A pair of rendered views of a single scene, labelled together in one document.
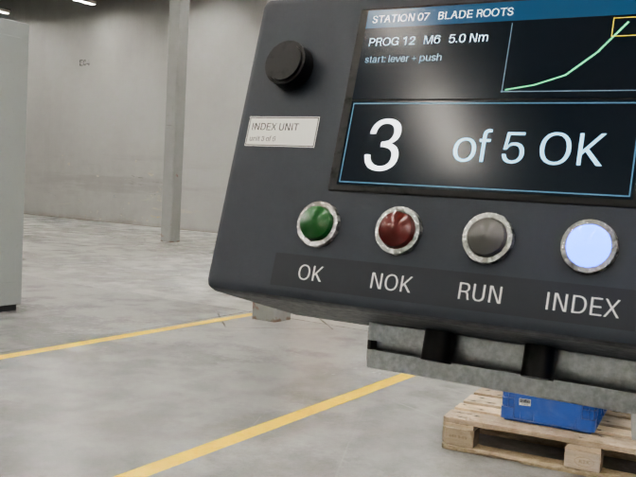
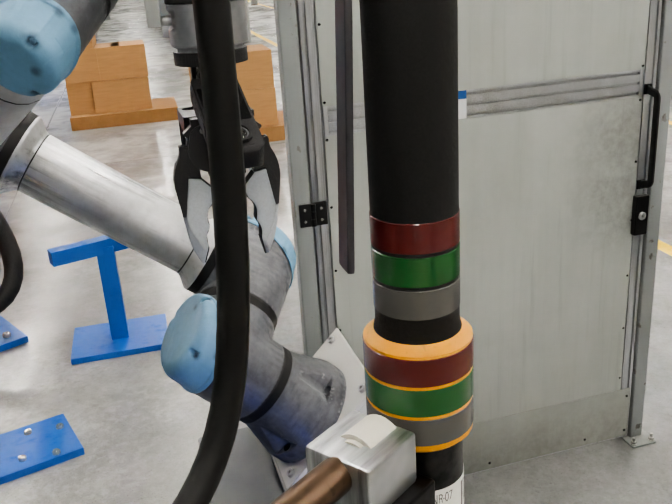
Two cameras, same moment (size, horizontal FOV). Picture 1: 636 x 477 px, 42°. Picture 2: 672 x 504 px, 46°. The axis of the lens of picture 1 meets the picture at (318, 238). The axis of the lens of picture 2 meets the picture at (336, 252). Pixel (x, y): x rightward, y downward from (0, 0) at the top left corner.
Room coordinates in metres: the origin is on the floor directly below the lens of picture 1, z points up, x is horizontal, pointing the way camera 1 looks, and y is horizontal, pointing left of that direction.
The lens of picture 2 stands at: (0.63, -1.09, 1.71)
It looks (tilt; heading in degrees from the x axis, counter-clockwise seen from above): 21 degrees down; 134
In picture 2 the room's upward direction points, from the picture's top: 4 degrees counter-clockwise
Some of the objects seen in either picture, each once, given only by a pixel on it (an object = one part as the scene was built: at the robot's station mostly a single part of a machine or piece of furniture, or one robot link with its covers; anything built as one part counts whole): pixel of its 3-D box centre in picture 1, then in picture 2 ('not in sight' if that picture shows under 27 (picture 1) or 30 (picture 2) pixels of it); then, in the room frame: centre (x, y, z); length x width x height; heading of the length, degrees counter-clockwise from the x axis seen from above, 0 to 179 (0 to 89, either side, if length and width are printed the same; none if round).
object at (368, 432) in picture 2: not in sight; (369, 447); (0.46, -0.91, 1.53); 0.02 x 0.02 x 0.02; 5
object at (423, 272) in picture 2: not in sight; (415, 256); (0.46, -0.87, 1.60); 0.03 x 0.03 x 0.01
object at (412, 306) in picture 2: not in sight; (416, 288); (0.46, -0.87, 1.59); 0.03 x 0.03 x 0.01
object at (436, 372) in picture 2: not in sight; (417, 347); (0.46, -0.87, 1.56); 0.04 x 0.04 x 0.01
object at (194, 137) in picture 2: not in sight; (216, 109); (0.00, -0.60, 1.57); 0.09 x 0.08 x 0.12; 150
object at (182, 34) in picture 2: not in sight; (204, 27); (0.01, -0.61, 1.65); 0.08 x 0.08 x 0.05
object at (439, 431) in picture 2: not in sight; (419, 403); (0.46, -0.87, 1.54); 0.04 x 0.04 x 0.01
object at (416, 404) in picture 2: not in sight; (418, 375); (0.46, -0.87, 1.55); 0.04 x 0.04 x 0.01
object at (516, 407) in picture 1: (559, 388); not in sight; (3.77, -1.15, 0.25); 0.60 x 0.41 x 0.22; 154
